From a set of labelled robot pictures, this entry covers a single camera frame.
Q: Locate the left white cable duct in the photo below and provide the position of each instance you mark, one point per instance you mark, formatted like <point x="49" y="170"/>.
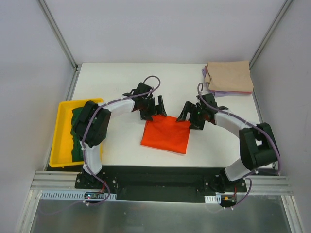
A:
<point x="77" y="195"/>

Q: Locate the right white cable duct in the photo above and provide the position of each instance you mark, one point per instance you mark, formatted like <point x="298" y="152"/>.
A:
<point x="213" y="199"/>

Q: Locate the right aluminium frame post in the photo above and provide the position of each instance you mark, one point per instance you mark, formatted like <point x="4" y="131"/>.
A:
<point x="272" y="28"/>

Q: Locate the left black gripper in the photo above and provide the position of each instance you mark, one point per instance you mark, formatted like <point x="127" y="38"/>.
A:
<point x="150" y="108"/>

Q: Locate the left aluminium frame post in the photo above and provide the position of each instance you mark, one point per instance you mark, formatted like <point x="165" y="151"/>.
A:
<point x="57" y="33"/>

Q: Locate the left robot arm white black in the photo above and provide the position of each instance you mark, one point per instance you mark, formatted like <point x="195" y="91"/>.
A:
<point x="92" y="123"/>

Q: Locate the folded pink t-shirt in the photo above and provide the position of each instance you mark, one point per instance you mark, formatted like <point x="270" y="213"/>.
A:
<point x="246" y="93"/>

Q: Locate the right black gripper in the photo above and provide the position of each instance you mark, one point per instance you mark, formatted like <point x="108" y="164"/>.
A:
<point x="194" y="117"/>

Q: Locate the yellow plastic bin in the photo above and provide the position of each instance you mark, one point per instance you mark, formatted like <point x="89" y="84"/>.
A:
<point x="63" y="140"/>

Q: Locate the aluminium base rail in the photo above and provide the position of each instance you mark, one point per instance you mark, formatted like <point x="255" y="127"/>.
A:
<point x="261" y="185"/>

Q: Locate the aluminium frame post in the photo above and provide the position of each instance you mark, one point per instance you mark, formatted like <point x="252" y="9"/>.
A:
<point x="57" y="33"/>
<point x="272" y="28"/>

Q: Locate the orange t-shirt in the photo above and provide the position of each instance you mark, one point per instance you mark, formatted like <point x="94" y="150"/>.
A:
<point x="165" y="133"/>

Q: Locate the folded tan t-shirt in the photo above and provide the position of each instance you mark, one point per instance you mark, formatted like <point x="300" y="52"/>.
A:
<point x="229" y="77"/>

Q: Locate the white cable duct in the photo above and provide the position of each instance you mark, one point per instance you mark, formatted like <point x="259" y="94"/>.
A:
<point x="213" y="199"/>
<point x="77" y="195"/>

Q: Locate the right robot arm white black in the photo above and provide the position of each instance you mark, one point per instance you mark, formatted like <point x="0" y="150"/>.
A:
<point x="256" y="141"/>

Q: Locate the folded lavender t-shirt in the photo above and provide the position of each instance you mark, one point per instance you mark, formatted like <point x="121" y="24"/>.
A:
<point x="215" y="93"/>

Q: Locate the green t-shirt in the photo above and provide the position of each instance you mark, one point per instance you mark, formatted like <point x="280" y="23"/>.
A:
<point x="77" y="154"/>

